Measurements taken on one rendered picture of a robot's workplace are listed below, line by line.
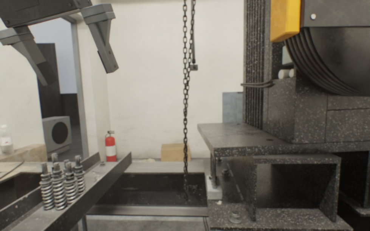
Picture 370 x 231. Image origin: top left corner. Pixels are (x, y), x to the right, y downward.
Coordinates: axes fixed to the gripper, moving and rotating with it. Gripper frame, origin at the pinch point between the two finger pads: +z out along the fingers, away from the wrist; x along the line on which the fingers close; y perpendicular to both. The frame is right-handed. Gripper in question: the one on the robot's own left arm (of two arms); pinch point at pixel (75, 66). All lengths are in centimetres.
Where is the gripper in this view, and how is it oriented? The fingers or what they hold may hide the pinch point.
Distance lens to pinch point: 40.7
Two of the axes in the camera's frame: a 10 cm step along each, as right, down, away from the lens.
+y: 0.8, -5.1, 8.6
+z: 2.0, 8.5, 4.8
